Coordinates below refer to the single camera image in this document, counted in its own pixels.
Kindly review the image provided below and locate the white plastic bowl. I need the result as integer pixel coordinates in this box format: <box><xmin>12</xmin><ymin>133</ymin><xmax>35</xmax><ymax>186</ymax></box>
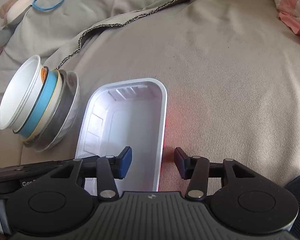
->
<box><xmin>0</xmin><ymin>55</ymin><xmax>50</xmax><ymax>134</ymax></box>

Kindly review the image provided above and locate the light grey blanket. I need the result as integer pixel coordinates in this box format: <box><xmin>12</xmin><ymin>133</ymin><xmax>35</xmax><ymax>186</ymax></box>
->
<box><xmin>0</xmin><ymin>0</ymin><xmax>275</xmax><ymax>130</ymax></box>

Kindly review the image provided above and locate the grey metal bowl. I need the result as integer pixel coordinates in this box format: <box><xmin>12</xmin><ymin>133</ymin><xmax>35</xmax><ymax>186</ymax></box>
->
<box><xmin>24</xmin><ymin>70</ymin><xmax>74</xmax><ymax>148</ymax></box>

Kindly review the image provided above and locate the white rectangular plastic tray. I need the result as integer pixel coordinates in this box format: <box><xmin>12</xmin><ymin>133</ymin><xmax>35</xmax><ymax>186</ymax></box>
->
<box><xmin>75</xmin><ymin>78</ymin><xmax>168</xmax><ymax>195</ymax></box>

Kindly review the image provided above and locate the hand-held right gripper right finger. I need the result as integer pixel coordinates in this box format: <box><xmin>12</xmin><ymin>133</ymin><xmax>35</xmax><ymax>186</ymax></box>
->
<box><xmin>174</xmin><ymin>147</ymin><xmax>253</xmax><ymax>200</ymax></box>

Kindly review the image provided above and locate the beige bed sheet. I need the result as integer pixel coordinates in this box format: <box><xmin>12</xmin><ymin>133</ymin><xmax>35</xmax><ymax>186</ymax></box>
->
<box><xmin>0</xmin><ymin>0</ymin><xmax>300</xmax><ymax>188</ymax></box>

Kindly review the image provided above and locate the pink floral cloth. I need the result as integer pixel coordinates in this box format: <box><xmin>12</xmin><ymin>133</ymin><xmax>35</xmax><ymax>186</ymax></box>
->
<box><xmin>271</xmin><ymin>0</ymin><xmax>300</xmax><ymax>48</ymax></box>

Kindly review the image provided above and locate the cream rimmed bowl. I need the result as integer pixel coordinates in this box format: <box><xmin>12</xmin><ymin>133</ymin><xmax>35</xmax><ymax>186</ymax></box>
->
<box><xmin>22</xmin><ymin>70</ymin><xmax>63</xmax><ymax>140</ymax></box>

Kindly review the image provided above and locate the plush toy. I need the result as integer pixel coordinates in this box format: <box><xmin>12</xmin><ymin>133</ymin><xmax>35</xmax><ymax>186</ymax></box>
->
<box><xmin>0</xmin><ymin>0</ymin><xmax>58</xmax><ymax>55</ymax></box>

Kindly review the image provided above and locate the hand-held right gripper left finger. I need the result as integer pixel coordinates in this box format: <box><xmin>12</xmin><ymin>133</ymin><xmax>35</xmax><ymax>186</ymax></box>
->
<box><xmin>50</xmin><ymin>146</ymin><xmax>133</xmax><ymax>202</ymax></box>

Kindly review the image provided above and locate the blue bowl with white inside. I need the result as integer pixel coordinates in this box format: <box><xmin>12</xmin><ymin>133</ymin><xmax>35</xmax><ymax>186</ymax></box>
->
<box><xmin>15</xmin><ymin>66</ymin><xmax>59</xmax><ymax>137</ymax></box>

